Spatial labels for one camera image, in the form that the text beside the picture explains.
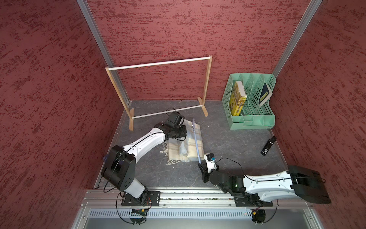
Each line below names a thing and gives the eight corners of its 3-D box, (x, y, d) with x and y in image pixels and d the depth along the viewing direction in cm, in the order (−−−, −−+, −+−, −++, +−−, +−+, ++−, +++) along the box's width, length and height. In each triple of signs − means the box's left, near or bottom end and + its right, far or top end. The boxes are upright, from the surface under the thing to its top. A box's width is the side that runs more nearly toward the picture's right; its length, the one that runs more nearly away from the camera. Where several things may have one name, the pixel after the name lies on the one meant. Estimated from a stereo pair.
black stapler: (259, 152, 94) (263, 149, 89) (269, 139, 100) (272, 134, 96) (263, 156, 92) (267, 152, 88) (273, 141, 99) (277, 137, 94)
